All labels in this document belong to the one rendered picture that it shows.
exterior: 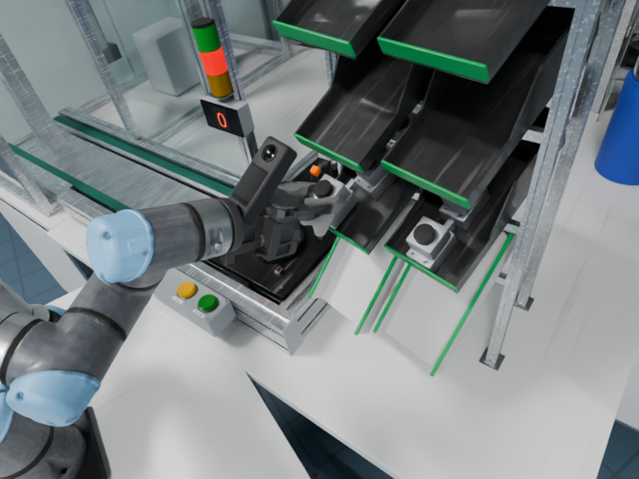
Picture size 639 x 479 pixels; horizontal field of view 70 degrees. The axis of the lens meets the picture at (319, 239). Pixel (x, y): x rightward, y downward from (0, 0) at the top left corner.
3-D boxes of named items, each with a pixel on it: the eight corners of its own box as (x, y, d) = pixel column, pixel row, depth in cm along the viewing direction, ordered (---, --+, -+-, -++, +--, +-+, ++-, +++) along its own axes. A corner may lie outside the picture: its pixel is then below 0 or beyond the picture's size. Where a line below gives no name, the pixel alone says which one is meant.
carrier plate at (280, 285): (283, 302, 98) (281, 296, 97) (208, 260, 110) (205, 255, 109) (346, 235, 111) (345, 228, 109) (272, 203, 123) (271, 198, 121)
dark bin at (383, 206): (369, 256, 73) (352, 237, 67) (314, 220, 81) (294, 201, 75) (469, 121, 76) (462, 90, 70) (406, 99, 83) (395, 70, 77)
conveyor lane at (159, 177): (291, 326, 105) (283, 299, 98) (89, 209, 146) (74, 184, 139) (358, 248, 120) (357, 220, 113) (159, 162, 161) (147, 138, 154)
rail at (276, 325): (290, 356, 99) (281, 328, 92) (72, 220, 143) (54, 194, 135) (306, 338, 102) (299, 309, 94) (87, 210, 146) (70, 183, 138)
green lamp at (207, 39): (209, 54, 95) (203, 30, 91) (193, 50, 97) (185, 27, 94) (226, 45, 97) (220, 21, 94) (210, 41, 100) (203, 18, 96)
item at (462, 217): (466, 231, 69) (458, 209, 63) (441, 219, 71) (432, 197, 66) (497, 187, 69) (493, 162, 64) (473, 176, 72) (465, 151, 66)
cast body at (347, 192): (336, 230, 74) (319, 209, 68) (317, 219, 77) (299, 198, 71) (367, 190, 75) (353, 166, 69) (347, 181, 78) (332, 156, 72)
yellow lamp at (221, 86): (222, 99, 102) (216, 78, 98) (207, 94, 104) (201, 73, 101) (238, 88, 104) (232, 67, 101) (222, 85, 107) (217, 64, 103)
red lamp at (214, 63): (216, 77, 98) (209, 54, 95) (201, 73, 101) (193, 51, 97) (232, 67, 101) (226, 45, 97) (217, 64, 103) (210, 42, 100)
